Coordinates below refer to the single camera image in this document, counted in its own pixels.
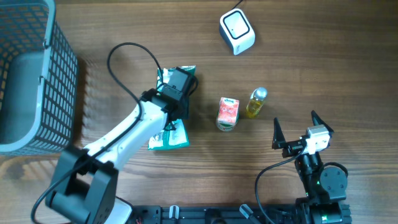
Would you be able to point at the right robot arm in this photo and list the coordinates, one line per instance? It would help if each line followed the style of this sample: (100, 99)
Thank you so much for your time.
(324, 183)

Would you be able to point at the grey plastic shopping basket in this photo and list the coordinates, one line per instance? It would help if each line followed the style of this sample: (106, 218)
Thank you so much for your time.
(39, 78)

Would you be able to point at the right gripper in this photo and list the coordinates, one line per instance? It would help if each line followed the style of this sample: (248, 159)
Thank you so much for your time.
(291, 147)

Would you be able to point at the white barcode scanner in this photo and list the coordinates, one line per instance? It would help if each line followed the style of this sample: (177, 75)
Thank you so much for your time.
(236, 31)

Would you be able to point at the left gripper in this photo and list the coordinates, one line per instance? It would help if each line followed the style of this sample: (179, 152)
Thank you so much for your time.
(180, 107)

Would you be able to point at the green plastic packet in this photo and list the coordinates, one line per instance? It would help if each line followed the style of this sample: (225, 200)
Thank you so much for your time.
(175, 136)

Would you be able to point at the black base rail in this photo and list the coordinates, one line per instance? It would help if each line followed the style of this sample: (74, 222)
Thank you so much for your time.
(277, 213)

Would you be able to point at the orange tissue pack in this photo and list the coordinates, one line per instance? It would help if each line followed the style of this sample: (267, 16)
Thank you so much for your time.
(228, 114)

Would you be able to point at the yellow dish soap bottle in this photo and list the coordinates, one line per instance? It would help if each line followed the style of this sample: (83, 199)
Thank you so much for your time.
(256, 102)

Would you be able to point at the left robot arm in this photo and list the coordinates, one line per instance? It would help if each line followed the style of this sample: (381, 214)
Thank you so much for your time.
(83, 187)

